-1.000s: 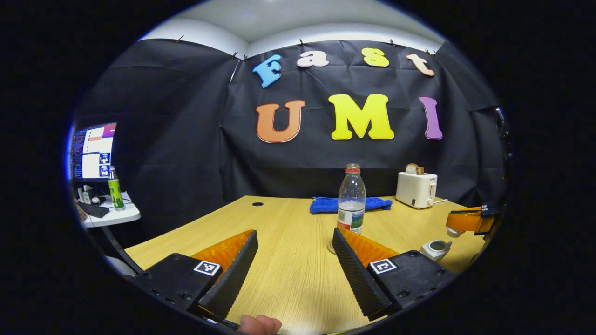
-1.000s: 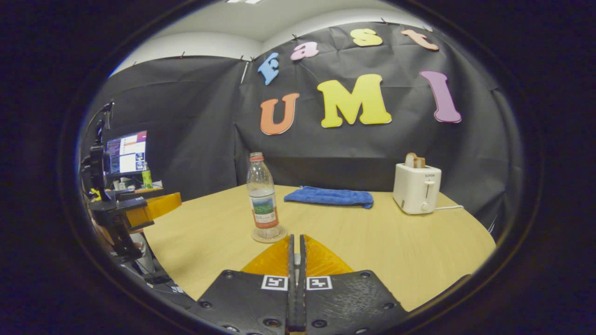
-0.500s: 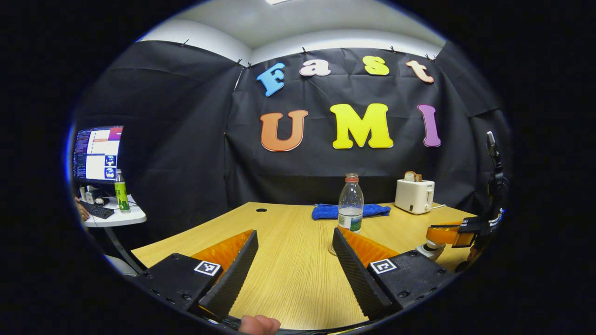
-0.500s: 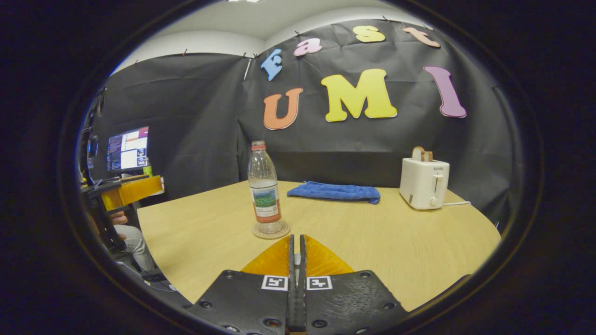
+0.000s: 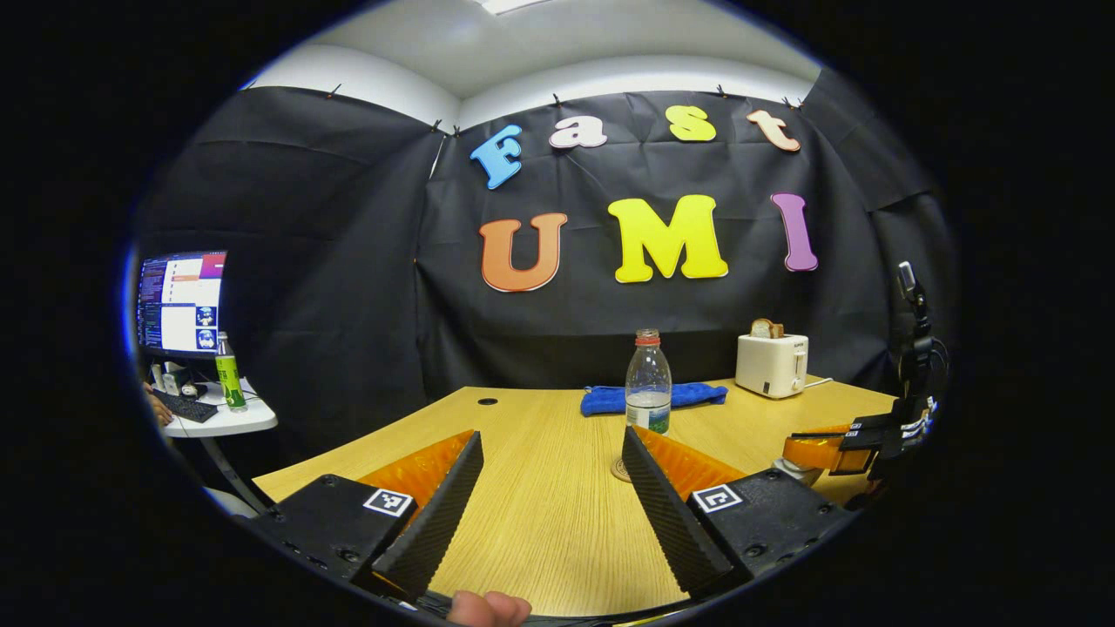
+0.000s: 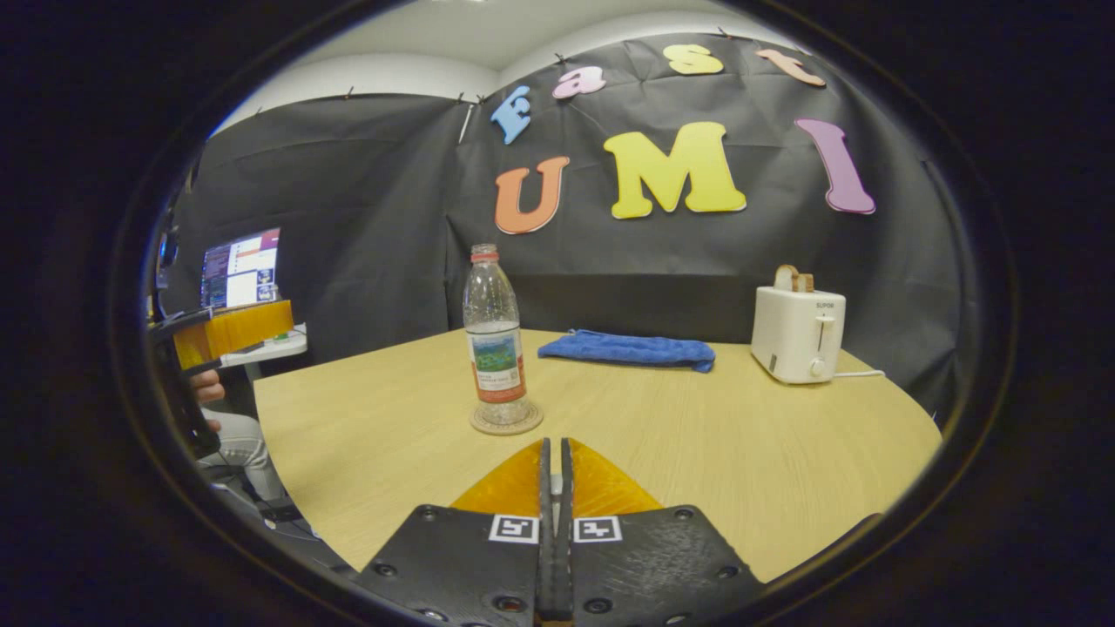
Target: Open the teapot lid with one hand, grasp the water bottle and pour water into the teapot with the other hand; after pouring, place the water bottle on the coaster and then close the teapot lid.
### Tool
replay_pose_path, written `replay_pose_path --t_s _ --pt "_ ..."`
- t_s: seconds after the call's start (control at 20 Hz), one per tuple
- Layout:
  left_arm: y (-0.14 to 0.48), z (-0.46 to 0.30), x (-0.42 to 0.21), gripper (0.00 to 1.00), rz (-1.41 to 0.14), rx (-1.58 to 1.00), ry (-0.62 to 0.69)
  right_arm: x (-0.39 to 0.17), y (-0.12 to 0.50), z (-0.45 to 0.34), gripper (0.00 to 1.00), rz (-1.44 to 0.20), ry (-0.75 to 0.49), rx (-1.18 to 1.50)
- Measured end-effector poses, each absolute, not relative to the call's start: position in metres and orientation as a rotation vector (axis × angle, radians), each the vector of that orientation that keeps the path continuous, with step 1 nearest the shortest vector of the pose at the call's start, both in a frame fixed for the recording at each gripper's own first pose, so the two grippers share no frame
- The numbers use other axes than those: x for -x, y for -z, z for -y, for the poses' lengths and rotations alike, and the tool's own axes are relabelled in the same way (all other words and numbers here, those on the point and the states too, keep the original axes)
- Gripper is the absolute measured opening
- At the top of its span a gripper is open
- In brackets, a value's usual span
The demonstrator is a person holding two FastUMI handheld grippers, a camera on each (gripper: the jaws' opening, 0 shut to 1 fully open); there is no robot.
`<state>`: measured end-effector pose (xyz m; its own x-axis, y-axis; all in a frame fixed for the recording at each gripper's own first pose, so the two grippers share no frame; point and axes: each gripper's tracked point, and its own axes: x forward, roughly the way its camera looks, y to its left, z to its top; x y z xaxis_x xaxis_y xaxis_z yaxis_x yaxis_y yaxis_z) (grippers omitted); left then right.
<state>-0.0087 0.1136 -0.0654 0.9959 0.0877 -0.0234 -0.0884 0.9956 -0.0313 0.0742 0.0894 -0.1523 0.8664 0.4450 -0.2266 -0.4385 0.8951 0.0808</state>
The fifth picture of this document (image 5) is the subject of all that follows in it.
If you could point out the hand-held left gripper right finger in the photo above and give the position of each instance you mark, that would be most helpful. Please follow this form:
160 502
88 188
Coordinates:
666 522

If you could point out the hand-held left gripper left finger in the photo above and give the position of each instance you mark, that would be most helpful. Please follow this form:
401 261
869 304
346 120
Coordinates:
435 522

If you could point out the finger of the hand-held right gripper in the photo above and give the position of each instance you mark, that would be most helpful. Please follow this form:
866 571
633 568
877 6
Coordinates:
867 442
862 426

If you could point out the round wooden coaster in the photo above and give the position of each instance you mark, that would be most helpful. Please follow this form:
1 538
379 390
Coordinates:
619 471

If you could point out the clear plastic water bottle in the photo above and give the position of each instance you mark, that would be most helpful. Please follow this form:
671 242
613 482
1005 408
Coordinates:
648 383

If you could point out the green drink bottle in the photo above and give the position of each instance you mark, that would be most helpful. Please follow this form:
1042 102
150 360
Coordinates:
230 379

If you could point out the white toaster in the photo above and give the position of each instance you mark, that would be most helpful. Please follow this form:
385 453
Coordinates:
771 366

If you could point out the blue towel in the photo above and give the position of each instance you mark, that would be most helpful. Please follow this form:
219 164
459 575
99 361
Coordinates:
697 394

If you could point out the bread slice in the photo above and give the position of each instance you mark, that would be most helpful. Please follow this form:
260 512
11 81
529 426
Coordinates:
766 328

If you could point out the white side desk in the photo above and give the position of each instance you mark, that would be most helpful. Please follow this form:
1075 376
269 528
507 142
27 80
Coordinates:
235 421

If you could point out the black backdrop cloth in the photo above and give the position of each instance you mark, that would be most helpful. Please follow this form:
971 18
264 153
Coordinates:
348 287

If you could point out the black keyboard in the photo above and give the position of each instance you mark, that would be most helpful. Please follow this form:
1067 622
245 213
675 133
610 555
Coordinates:
187 406

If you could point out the computer monitor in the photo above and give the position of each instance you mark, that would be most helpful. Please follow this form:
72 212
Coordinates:
183 300

